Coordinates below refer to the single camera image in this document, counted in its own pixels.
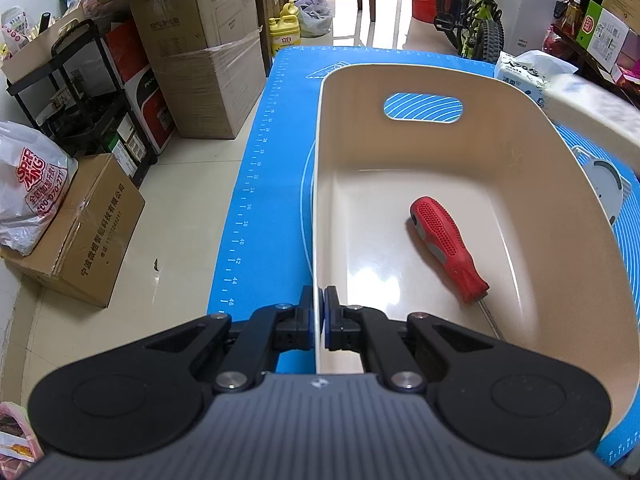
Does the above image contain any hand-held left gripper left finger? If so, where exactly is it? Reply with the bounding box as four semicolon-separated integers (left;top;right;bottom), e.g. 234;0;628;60
142;285;318;394

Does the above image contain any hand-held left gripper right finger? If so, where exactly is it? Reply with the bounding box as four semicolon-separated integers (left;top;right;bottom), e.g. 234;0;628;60
324;285;497;393

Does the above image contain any red handled screwdriver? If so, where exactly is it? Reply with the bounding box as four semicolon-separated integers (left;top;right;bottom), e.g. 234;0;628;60
409;196;505;342

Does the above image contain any cream plastic storage bin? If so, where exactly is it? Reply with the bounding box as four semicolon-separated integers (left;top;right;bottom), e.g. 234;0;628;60
312;62;640;453

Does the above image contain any white round bracket device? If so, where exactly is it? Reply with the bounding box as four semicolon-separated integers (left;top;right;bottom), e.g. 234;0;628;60
570;145;626;226

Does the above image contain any blue silicone mat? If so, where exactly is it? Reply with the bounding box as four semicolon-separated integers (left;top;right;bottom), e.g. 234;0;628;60
206;46;640;471

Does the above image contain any brown cardboard box black print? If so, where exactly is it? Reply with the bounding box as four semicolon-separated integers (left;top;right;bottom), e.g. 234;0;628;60
0;154;146;308

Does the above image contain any large film-wrapped cardboard box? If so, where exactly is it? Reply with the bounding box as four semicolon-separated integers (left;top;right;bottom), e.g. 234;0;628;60
150;30;266;140

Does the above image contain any red and white appliance box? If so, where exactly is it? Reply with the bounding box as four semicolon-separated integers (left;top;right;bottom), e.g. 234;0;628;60
105;20;176;156

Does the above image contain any black shelf cart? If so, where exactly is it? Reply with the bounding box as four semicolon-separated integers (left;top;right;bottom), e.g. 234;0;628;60
6;19;151;181

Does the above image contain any translucent plastic bag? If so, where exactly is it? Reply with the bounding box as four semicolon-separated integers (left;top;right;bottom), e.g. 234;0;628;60
295;0;333;38

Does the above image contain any white tissue pack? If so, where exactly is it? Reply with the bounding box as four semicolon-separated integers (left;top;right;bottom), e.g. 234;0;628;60
494;50;578;111

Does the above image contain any white plastic bag red print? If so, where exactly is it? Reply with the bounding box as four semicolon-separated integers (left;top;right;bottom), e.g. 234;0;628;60
0;120;80;257

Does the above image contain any wooden cabinet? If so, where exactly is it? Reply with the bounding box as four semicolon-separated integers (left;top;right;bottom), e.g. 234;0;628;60
250;0;321;78

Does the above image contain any pink snack packet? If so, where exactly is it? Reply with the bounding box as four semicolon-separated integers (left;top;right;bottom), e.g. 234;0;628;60
0;402;36;466

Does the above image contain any green and black bicycle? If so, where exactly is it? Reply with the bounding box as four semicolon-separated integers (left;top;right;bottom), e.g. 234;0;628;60
434;0;506;61

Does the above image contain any brown cardboard box blue print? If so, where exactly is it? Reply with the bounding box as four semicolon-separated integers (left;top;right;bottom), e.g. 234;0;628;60
131;0;261;51

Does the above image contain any brown paper bag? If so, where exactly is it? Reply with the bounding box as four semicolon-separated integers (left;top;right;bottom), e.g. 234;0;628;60
0;10;106;83

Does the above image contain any orange drink bottle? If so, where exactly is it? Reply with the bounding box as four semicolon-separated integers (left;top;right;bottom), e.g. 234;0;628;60
560;0;586;36

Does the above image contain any green and white box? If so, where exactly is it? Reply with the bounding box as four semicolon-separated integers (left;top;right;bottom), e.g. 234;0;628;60
577;0;631;73

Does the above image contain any pink box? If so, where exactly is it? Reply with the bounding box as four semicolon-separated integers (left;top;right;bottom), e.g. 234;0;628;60
612;30;640;86

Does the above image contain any white snack bag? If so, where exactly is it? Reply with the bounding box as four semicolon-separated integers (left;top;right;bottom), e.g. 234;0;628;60
0;7;37;53

